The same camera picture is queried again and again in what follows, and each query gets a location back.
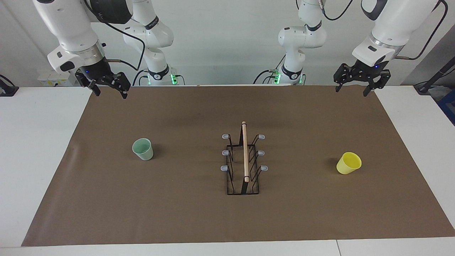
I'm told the pale green cup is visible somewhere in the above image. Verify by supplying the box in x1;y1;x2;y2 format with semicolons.
132;138;154;161

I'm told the yellow cup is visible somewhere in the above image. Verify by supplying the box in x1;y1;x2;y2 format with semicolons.
336;152;362;175

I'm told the white power strip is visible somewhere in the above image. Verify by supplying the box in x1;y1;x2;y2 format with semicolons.
37;70;81;87

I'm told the black stand pole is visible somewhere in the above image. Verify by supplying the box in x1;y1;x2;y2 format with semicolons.
413;56;455;95

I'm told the blue box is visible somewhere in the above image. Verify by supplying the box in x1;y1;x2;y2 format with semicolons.
437;89;455;126

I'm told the black table clamp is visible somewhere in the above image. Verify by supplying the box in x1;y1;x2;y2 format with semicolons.
0;74;19;97

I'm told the brown table mat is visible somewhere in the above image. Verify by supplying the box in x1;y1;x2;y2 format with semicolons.
21;85;455;247

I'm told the black base cable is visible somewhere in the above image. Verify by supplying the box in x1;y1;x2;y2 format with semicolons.
132;69;150;86
253;55;287;85

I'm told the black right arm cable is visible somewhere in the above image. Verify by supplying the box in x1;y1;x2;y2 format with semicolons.
84;0;147;71

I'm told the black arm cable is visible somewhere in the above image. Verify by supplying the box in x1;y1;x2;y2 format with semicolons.
84;0;147;71
394;0;448;60

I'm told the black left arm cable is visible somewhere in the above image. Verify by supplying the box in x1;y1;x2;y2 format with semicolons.
394;0;448;60

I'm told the black wire rack wooden handle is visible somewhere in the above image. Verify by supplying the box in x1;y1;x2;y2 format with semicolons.
221;121;269;196

